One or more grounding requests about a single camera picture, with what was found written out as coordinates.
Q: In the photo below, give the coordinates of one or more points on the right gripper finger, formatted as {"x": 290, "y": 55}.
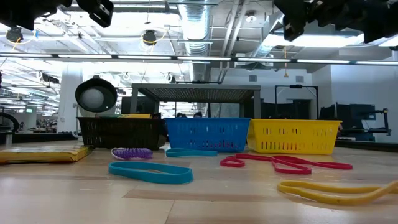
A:
{"x": 292, "y": 7}
{"x": 293, "y": 29}

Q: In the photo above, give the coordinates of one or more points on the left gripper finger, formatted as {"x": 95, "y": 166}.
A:
{"x": 98, "y": 12}

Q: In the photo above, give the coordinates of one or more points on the yellow Crayola crayon box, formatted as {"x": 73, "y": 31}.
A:
{"x": 40, "y": 155}
{"x": 136, "y": 116}

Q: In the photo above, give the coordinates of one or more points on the red rubber band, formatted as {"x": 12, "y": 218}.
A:
{"x": 335, "y": 165}

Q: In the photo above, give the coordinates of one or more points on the blue rubber band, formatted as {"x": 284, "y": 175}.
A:
{"x": 199, "y": 153}
{"x": 183, "y": 176}

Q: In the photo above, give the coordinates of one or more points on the white ceiling dome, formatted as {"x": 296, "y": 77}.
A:
{"x": 251, "y": 18}

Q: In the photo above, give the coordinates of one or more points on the white square column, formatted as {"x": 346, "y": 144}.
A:
{"x": 66, "y": 102}

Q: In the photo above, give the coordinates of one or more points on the long ceiling light strip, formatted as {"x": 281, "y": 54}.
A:
{"x": 202, "y": 58}

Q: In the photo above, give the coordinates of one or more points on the dark workstation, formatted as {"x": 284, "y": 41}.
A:
{"x": 357, "y": 118}

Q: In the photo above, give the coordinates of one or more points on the black screen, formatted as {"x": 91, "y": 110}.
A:
{"x": 144, "y": 107}

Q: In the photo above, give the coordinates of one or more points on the yellow plastic basket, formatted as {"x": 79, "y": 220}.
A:
{"x": 293, "y": 137}

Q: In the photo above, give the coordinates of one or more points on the grey perforated metal riser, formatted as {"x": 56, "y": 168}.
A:
{"x": 196, "y": 87}

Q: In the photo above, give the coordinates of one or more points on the black plastic basket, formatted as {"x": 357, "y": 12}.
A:
{"x": 121, "y": 133}

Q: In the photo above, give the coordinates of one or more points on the blue plastic basket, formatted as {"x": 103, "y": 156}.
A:
{"x": 208, "y": 135}

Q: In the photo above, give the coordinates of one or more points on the yellow rubber band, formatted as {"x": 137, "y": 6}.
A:
{"x": 342, "y": 201}

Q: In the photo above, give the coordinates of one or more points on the black ceiling camera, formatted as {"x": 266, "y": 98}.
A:
{"x": 149, "y": 37}
{"x": 14, "y": 35}

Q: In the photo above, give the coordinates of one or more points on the silver slanted ventilation duct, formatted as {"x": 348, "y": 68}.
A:
{"x": 264, "y": 49}

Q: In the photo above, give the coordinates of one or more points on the grey wall vent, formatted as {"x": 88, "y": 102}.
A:
{"x": 252, "y": 78}
{"x": 299, "y": 79}

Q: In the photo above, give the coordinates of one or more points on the black metal frame stand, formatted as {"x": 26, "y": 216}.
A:
{"x": 295, "y": 86}

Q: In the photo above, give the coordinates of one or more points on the silver ribbed ventilation duct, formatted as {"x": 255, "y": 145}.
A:
{"x": 196, "y": 28}

